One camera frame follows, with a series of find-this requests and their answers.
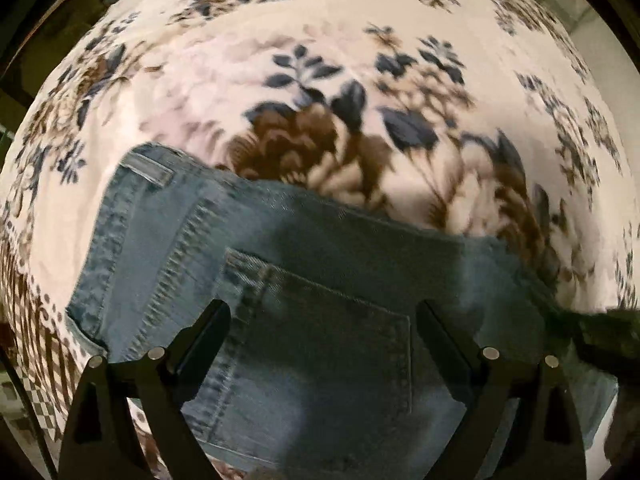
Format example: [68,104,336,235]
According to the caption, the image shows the blue denim jeans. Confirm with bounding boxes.
[66,143,614,479]

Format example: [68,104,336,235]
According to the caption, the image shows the brown checkered bed sheet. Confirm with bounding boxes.
[1,234,81,440]

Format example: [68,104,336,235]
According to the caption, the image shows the floral white bed blanket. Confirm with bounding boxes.
[0,0,640,480]

